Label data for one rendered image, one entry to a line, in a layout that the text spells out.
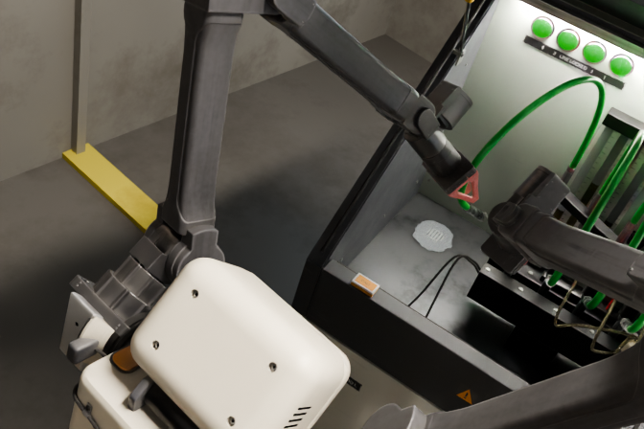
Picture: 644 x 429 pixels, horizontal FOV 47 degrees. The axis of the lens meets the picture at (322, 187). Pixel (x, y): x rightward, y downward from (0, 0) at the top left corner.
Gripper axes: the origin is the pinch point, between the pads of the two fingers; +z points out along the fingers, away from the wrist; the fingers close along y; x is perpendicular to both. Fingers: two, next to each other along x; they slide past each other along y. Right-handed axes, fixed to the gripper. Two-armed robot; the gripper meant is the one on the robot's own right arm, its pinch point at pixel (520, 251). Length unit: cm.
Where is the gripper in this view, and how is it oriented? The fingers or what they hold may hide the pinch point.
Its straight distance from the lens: 133.7
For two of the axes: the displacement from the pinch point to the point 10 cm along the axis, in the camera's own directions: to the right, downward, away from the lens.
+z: 3.5, 3.2, 8.8
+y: 6.8, -7.4, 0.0
